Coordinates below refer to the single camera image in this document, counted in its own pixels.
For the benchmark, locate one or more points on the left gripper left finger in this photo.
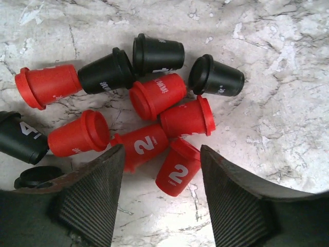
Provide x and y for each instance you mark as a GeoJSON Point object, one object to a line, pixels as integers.
{"type": "Point", "coordinates": [83, 202]}

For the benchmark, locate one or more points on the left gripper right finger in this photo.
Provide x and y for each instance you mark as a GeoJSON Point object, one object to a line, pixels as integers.
{"type": "Point", "coordinates": [247, 210]}

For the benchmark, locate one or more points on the red coffee capsule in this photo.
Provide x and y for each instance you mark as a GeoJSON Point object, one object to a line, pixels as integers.
{"type": "Point", "coordinates": [179, 167]}
{"type": "Point", "coordinates": [194, 117]}
{"type": "Point", "coordinates": [141, 145]}
{"type": "Point", "coordinates": [151, 98]}
{"type": "Point", "coordinates": [89, 132]}
{"type": "Point", "coordinates": [42, 87]}

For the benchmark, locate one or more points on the black coffee capsule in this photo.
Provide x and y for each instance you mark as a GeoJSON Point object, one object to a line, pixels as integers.
{"type": "Point", "coordinates": [111, 72]}
{"type": "Point", "coordinates": [35, 176]}
{"type": "Point", "coordinates": [151, 55]}
{"type": "Point", "coordinates": [20, 140]}
{"type": "Point", "coordinates": [212, 77]}

